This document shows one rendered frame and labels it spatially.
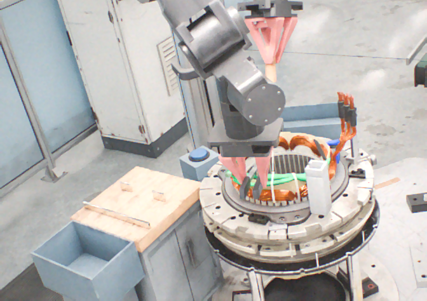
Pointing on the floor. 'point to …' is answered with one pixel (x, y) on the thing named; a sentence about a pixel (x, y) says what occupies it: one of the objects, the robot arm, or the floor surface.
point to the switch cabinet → (124, 65)
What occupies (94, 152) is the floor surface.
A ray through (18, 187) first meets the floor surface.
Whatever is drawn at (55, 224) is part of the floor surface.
